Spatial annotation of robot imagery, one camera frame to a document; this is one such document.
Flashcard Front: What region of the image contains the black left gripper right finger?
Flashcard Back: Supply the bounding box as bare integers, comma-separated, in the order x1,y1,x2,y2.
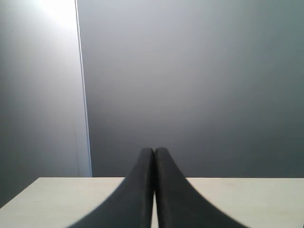
154,148,245,228

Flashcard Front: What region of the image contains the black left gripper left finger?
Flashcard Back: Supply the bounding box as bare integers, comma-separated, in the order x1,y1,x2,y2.
70,148,155,228

